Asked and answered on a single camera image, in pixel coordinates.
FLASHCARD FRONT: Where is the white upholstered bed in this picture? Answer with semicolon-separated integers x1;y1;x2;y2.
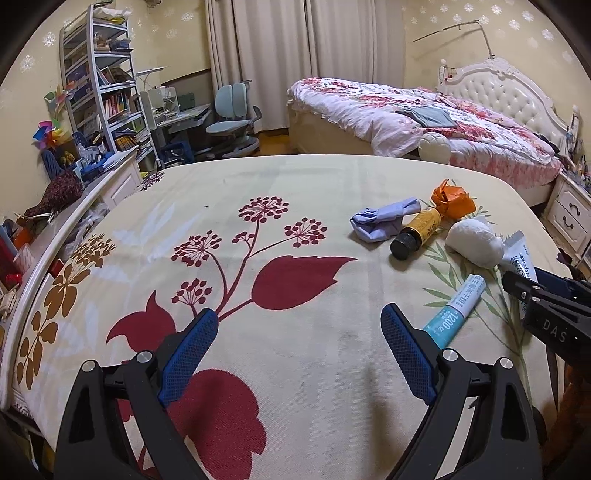
287;59;578;208

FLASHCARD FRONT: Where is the beige curtain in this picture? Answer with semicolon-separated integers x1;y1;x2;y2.
203;0;407;134

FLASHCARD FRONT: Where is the brown bottle yellow label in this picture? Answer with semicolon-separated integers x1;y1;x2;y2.
390;208;443;259

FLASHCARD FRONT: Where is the light blue desk chair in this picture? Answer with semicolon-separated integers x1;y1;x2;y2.
191;82;262;160

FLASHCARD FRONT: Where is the white dresser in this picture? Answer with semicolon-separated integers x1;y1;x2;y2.
0;148;141;402

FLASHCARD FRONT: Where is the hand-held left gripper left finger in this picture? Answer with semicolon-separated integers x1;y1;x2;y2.
53;308;219;480

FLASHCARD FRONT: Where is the dark red knitted bag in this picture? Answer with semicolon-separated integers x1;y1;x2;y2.
24;168;85;220

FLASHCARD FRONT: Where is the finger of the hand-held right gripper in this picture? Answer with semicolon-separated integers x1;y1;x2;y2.
536;270;591;305
502;270;555;305

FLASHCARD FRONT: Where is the grey folded cloth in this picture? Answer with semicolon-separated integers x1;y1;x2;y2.
396;107;458;129

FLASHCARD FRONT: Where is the grey study desk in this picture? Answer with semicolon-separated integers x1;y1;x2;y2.
154;104;213;162

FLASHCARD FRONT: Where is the white bookshelf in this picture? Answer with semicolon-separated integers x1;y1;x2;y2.
60;4;158;162

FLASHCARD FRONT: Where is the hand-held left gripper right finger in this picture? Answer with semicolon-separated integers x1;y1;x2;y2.
381;304;543;480

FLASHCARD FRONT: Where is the white desk lamp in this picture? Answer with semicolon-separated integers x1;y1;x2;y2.
136;66;165;93

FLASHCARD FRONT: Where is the cluster of small bottles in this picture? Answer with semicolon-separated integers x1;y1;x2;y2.
561;134;591;190

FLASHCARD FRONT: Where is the metal canopy pole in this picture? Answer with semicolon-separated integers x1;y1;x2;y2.
412;21;497;61

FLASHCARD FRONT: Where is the blue plastic basket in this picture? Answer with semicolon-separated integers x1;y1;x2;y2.
41;131;88;178

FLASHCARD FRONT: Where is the light purple rubber glove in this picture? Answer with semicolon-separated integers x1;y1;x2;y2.
349;197;422;244

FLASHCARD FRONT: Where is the floral printed tablecloth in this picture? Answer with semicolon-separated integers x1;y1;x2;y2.
0;154;573;480

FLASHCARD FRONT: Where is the blue plastic stool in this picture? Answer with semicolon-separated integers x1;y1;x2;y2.
164;142;193;163

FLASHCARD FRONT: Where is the colourful pinwheel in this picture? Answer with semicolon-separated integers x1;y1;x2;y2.
32;85;77;151

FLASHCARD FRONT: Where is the white paper ball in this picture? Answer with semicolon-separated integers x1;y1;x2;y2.
445;218;504;268

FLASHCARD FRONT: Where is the white nightstand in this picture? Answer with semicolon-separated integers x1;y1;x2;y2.
545;175;591;252

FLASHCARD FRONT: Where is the orange paper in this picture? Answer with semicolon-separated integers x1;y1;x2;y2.
431;179;477;219

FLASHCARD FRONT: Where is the pink floral quilt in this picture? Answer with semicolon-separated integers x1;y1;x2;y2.
287;77;561;185

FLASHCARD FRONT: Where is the white squeeze tube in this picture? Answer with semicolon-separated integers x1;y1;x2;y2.
499;231;541;321

